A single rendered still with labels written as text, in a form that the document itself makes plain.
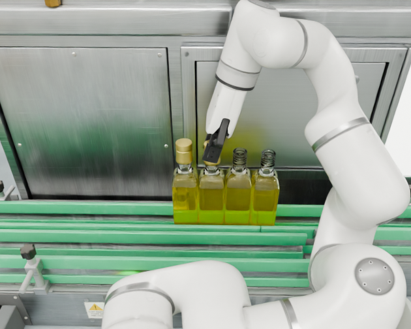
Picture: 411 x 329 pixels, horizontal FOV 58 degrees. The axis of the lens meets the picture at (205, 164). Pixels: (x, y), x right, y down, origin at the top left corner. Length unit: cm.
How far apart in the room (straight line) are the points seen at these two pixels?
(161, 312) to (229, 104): 35
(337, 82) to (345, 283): 30
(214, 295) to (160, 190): 59
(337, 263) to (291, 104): 47
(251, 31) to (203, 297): 39
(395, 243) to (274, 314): 55
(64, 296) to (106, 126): 40
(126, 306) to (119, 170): 56
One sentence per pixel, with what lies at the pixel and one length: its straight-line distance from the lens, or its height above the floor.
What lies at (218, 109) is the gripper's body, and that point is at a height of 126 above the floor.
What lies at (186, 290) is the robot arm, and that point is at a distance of 52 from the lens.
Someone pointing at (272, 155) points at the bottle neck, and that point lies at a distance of 76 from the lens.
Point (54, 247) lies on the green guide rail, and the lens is 94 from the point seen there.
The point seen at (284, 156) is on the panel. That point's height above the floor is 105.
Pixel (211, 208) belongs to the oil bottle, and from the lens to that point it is 82.
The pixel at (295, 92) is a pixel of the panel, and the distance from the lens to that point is 86.
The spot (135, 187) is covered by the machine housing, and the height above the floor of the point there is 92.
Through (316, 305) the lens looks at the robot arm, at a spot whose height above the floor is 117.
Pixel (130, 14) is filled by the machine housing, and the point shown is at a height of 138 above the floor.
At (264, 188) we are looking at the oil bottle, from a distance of 79.
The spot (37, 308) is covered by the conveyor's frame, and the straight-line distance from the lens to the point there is 96.
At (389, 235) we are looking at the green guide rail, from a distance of 95.
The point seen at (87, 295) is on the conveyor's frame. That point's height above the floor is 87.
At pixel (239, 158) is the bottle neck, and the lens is 76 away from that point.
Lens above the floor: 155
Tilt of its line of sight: 35 degrees down
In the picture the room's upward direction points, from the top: straight up
